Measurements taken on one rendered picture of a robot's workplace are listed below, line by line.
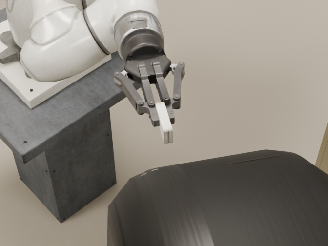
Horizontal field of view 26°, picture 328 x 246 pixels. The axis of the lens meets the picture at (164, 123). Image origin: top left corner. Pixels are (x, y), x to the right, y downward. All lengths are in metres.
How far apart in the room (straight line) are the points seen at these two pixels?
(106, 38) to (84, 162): 1.01
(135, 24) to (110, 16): 0.07
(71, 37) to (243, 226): 0.69
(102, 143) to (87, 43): 0.99
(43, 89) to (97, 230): 0.69
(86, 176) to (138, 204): 1.56
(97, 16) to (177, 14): 1.78
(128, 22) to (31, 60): 0.22
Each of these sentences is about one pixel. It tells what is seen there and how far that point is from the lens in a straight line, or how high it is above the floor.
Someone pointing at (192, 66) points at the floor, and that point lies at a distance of 2.92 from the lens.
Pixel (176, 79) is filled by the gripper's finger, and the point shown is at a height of 1.23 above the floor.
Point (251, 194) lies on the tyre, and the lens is 0.83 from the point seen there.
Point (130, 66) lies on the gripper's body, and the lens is 1.26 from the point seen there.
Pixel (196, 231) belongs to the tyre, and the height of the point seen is 1.46.
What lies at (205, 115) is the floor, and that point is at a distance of 2.76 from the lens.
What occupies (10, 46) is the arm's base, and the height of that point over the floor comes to 0.73.
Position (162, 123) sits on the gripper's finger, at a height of 1.25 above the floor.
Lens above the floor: 2.14
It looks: 52 degrees down
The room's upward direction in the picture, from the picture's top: straight up
